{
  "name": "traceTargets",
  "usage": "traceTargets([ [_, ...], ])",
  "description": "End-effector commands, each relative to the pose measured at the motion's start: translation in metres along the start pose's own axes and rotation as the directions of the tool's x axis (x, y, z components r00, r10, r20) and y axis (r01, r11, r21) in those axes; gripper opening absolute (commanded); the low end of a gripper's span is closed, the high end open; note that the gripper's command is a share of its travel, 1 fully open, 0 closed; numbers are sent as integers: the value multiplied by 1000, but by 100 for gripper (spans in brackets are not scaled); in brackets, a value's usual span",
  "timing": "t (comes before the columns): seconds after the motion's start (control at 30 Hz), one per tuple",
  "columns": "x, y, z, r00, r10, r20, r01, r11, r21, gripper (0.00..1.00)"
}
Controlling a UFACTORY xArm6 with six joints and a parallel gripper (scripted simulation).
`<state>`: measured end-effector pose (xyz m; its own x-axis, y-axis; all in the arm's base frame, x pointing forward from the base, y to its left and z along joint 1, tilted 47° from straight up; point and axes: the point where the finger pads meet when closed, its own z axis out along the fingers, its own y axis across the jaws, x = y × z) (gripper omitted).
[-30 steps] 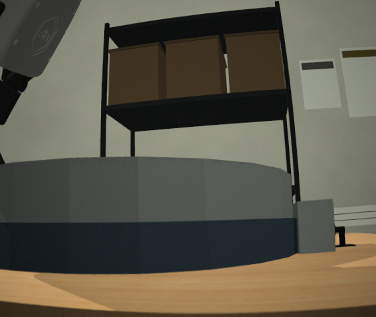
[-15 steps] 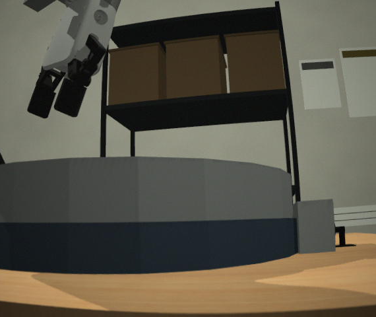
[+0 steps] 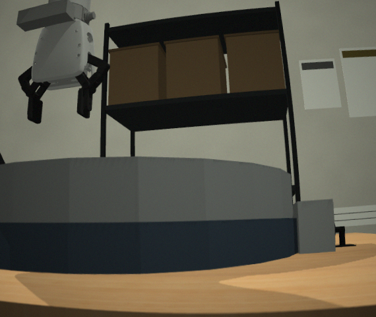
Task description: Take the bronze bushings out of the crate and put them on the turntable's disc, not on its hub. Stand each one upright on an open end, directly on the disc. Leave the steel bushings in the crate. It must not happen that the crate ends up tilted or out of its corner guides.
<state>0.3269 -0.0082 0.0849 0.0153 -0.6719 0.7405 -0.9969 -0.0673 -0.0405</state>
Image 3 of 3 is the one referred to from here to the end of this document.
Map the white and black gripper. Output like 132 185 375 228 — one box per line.
18 18 110 124

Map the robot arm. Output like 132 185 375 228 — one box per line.
16 0 96 32

